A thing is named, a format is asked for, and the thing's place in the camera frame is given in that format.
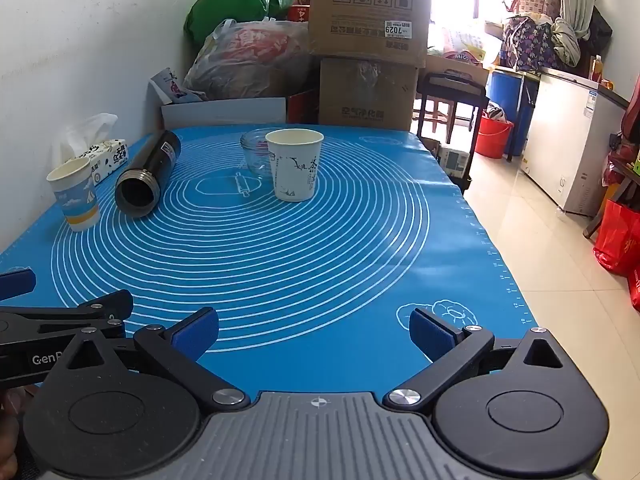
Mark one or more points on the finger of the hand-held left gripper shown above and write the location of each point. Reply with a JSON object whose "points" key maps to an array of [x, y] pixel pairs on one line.
{"points": [[107, 305], [17, 284]]}

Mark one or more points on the blue yellow paper cup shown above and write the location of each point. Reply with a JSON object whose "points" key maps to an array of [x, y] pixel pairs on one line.
{"points": [[75, 200]]}

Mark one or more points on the large cardboard box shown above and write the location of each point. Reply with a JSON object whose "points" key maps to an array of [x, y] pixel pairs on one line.
{"points": [[370, 5]]}

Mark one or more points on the red shopping bag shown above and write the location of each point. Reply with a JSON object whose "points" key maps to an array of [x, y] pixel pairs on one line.
{"points": [[617, 237]]}

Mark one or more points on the black thermos flask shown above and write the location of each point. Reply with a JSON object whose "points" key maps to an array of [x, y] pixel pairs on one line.
{"points": [[145, 175]]}

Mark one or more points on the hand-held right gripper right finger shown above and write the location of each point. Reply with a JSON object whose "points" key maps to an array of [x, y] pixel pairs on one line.
{"points": [[429, 332]]}

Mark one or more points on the white flat box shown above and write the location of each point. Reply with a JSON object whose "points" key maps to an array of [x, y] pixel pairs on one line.
{"points": [[225, 112]]}

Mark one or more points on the white paper cup branch print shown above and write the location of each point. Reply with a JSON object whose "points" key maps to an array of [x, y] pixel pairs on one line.
{"points": [[295, 170]]}

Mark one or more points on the orange drink bottle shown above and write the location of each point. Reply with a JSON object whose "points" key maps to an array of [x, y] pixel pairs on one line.
{"points": [[597, 70]]}

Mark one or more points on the grey cloth bundle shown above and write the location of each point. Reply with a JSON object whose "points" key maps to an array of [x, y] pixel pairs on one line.
{"points": [[567, 40]]}

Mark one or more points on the dark wooden stool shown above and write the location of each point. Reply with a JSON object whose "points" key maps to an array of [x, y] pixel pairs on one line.
{"points": [[452, 92]]}

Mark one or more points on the purple floral bag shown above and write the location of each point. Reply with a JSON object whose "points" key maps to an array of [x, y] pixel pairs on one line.
{"points": [[527, 42]]}

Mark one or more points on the person's left hand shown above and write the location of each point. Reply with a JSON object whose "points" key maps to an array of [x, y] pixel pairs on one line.
{"points": [[7, 435]]}

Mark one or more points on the green bag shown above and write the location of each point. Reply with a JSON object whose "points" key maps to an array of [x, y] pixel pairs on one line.
{"points": [[230, 5]]}

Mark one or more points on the white chest freezer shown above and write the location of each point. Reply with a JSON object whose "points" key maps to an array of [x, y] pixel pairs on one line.
{"points": [[565, 145]]}

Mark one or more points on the clear glass jar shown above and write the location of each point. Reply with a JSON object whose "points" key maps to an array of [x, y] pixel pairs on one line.
{"points": [[252, 152]]}

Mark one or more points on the blue plastic barrel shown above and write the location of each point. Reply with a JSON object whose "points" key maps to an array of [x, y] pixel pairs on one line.
{"points": [[507, 92]]}

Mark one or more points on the blue silicone baking mat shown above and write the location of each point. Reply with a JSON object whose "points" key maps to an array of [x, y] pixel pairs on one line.
{"points": [[300, 270]]}

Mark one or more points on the open cardboard box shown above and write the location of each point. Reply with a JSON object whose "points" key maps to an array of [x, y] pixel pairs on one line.
{"points": [[457, 70]]}

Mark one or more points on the small red carton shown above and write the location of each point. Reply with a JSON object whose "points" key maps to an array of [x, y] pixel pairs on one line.
{"points": [[299, 13]]}

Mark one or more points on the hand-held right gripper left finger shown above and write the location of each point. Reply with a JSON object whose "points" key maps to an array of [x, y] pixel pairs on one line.
{"points": [[196, 334]]}

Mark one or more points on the small white green box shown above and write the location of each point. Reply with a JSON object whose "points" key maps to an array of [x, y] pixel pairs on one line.
{"points": [[454, 161]]}

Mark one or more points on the black bag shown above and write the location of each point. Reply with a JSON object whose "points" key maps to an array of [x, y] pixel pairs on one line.
{"points": [[597, 30]]}

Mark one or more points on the red plastic bucket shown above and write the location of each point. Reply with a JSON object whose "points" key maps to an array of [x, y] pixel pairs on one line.
{"points": [[492, 135]]}

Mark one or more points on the small blue white carton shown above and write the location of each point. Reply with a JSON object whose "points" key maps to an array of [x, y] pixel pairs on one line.
{"points": [[170, 85]]}

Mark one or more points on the tissue pack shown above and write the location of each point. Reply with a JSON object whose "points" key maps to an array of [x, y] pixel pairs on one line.
{"points": [[107, 155]]}

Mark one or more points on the red box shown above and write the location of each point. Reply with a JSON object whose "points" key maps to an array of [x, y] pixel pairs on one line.
{"points": [[302, 107]]}

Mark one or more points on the cardboard box with tape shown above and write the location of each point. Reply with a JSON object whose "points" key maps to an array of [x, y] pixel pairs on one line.
{"points": [[367, 92]]}

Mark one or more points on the clear plastic bag red contents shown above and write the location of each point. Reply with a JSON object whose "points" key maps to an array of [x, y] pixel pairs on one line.
{"points": [[250, 60]]}

